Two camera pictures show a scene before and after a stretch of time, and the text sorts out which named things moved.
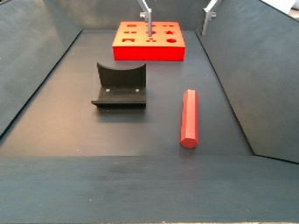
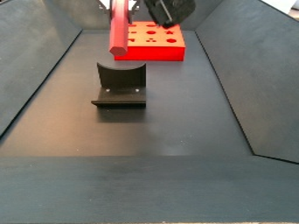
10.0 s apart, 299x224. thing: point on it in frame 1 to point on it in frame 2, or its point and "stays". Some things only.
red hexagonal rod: x=190 y=119 to x=119 y=24
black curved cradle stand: x=122 y=87 stays
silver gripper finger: x=210 y=15 to x=135 y=9
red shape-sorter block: x=135 y=46 stays
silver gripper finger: x=146 y=16 to x=103 y=8
